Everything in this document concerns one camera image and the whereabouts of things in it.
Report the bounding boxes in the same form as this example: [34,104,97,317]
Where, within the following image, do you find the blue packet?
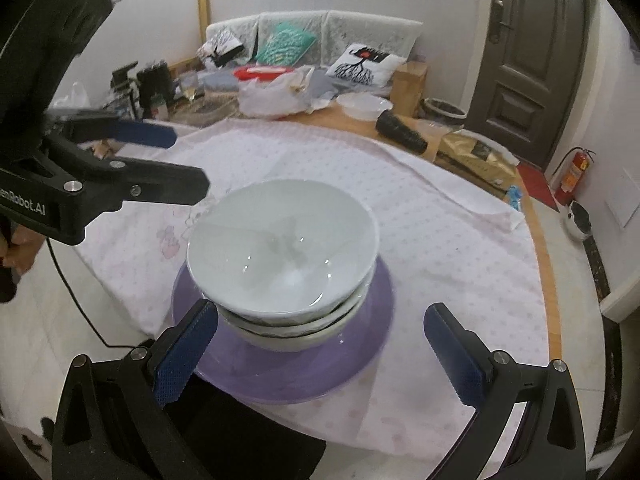
[506,185,523,212]

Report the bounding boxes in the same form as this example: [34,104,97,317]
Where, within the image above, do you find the white wall panel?
[605,168,640,229]

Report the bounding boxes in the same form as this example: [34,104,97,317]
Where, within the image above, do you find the person's left hand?
[0,226,46,275]

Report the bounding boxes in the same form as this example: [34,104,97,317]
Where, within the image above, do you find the clear plastic funnel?
[416,119,452,144]

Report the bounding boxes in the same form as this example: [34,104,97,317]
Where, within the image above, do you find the red fire extinguisher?
[553,146,596,206]

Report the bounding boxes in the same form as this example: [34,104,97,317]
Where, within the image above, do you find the grey sofa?
[196,10,423,96]

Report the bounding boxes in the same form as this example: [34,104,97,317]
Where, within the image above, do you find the glass tray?
[170,94,238,128]

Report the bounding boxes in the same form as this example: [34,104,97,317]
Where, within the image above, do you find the cream bowl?
[218,297,371,352]

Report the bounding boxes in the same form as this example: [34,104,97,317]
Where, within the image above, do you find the white tree cushion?
[326,44,407,88]

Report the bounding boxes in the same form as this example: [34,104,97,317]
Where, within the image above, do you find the red door mat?
[518,162,558,211]

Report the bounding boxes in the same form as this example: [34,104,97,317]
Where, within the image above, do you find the black cable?
[44,238,151,350]

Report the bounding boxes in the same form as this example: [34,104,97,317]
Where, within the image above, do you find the white plastic bag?
[52,81,91,110]

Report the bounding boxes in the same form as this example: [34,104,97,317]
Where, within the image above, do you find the teal cushion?
[256,23,317,67]

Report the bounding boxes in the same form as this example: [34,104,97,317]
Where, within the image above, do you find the black white cushion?
[196,28,245,68]

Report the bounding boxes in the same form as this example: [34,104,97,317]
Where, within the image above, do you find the gold package bag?
[435,130,520,200]

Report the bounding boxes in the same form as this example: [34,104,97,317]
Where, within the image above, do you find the grey trash bin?
[420,98,468,128]

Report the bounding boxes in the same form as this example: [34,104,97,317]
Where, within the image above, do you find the translucent plastic bowl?
[336,92,393,122]

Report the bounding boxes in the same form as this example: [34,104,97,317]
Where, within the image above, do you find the white bowl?
[186,179,380,325]
[217,271,374,339]

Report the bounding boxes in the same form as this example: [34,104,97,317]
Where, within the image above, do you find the red lid container in bag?
[238,65,337,119]

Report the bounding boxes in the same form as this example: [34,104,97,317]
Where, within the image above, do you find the dark entrance door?
[465,0,588,170]

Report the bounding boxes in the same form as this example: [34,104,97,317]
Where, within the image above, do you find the wooden pole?
[198,0,210,44]

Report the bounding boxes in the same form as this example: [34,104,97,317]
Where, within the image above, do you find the pink patterned tablecloth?
[78,119,548,463]

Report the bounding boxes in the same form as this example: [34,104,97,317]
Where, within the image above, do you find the purple plate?
[194,259,395,405]

